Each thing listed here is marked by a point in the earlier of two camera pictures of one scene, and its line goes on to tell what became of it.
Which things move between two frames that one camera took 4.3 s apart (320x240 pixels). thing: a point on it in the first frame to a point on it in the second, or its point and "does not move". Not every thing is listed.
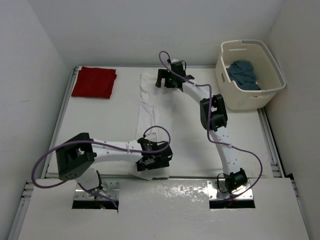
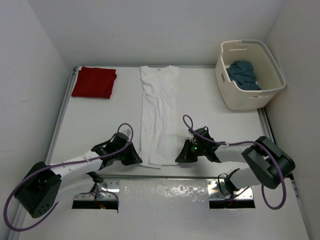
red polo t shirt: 95,82 does not move
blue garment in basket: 241,73 does not move
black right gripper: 163,74 to 185,156
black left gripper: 158,163 to 133,158
